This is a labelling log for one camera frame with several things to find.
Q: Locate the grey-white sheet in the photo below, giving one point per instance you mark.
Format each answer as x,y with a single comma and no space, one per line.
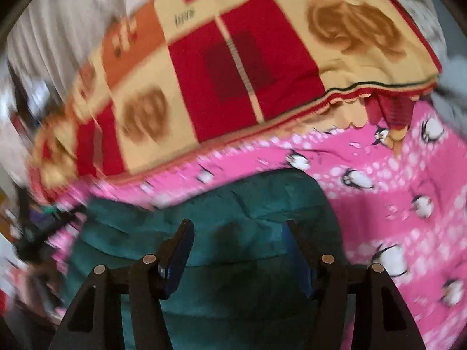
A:
65,25

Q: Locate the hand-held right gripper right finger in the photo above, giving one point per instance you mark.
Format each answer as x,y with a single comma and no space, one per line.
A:
297,259

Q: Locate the dark teal black-lined garment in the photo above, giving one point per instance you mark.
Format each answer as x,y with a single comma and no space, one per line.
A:
233,222

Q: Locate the pink penguin print blanket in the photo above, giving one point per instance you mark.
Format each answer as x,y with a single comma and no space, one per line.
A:
386,197

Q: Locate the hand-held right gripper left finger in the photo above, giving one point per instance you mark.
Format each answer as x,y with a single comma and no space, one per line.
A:
178,259

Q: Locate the red yellow checked rose blanket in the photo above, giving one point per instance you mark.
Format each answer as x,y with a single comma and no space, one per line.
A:
233,73

